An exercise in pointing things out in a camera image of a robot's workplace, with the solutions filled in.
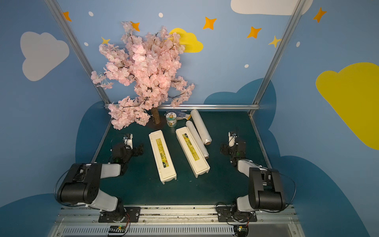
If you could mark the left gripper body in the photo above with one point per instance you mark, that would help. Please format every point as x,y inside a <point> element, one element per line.
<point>135,150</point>

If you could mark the green printed cup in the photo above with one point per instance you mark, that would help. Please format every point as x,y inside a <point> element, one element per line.
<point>171,119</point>

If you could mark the pink cherry blossom tree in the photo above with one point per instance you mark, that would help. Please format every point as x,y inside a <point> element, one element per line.
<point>150,64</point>

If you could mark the right small circuit board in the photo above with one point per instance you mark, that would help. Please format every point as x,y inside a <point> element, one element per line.
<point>241,231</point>

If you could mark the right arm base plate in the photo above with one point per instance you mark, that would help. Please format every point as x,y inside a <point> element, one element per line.
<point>228,214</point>

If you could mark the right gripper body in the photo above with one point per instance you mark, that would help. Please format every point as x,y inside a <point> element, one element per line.
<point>228,149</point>

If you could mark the right white wrap dispenser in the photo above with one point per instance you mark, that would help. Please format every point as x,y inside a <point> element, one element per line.
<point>195,157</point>

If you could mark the small circuit board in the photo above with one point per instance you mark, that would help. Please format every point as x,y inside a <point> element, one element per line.
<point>241,231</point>
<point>116,231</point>

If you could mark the left small circuit board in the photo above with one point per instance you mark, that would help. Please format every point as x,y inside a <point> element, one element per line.
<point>116,231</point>

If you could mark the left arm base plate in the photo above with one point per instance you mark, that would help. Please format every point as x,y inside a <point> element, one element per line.
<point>127,214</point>

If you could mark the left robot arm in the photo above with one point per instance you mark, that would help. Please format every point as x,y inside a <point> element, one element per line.
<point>81,186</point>

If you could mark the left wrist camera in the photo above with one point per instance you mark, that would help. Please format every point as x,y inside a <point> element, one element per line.
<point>127,138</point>

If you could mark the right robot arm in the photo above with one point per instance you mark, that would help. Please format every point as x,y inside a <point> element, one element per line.
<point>265,190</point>

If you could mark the small plastic bottle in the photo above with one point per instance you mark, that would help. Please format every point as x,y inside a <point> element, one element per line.
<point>182,115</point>

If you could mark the aluminium rail base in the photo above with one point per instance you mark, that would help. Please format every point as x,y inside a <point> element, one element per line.
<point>176,221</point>

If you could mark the dispenser lid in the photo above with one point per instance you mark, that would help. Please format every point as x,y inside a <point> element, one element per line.
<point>162,157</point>

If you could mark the plastic wrap roll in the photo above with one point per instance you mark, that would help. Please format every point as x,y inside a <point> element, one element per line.
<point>201,128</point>
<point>197,138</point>

